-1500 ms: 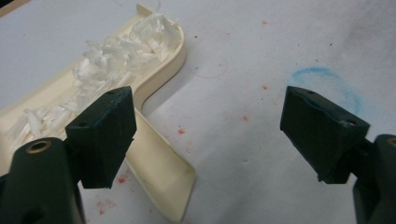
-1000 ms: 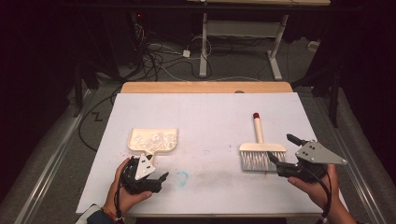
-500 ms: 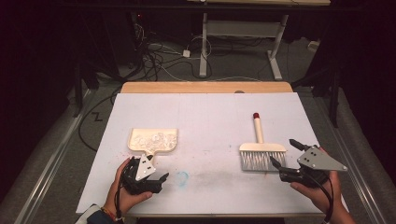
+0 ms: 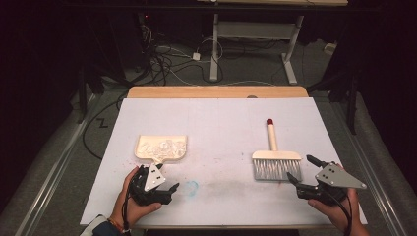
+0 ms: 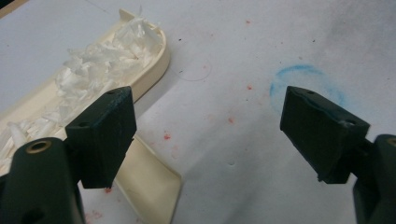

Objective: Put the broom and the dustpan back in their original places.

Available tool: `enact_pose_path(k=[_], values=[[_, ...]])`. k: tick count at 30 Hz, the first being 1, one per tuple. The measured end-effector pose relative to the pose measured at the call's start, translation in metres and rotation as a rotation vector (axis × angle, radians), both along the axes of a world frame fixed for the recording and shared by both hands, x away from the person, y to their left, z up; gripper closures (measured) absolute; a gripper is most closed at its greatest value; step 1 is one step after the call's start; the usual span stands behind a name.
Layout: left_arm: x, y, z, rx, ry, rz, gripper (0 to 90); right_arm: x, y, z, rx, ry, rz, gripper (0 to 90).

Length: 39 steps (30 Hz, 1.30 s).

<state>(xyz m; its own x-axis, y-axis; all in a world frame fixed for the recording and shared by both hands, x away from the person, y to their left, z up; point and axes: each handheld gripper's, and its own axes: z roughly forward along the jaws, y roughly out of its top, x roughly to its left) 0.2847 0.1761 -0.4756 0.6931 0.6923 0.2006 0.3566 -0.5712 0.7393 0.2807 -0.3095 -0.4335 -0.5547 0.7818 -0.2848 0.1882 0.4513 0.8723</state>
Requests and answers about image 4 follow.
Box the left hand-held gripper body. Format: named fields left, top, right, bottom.
left=128, top=163, right=173, bottom=207

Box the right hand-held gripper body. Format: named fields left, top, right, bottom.
left=296, top=160, right=368, bottom=207

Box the cream plastic dustpan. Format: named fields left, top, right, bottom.
left=134, top=134, right=189, bottom=165

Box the pile of clear plastic scraps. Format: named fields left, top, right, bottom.
left=139, top=139, right=187, bottom=159

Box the cream brush with red tip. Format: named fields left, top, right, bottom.
left=251, top=118, right=303, bottom=182

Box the person's right hand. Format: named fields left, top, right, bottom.
left=307, top=188, right=362, bottom=232

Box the person's left hand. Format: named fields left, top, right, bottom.
left=109, top=166, right=163, bottom=230

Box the black metal stand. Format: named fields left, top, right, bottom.
left=76, top=63, right=132, bottom=125
left=307, top=62, right=360, bottom=136

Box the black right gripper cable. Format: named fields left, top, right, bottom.
left=329, top=193, right=354, bottom=236

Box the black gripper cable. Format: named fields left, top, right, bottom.
left=329, top=193, right=354, bottom=236
left=121, top=193, right=131, bottom=231

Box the metal floor rail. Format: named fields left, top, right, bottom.
left=328, top=97, right=409, bottom=236
left=14, top=92, right=96, bottom=236

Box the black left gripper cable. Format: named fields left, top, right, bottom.
left=121, top=193, right=131, bottom=231

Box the black floor cable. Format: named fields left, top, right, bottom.
left=82, top=97, right=130, bottom=161

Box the tangle of floor cables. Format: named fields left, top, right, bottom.
left=139, top=24, right=225, bottom=87

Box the white table frame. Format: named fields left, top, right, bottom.
left=196, top=0, right=349, bottom=86

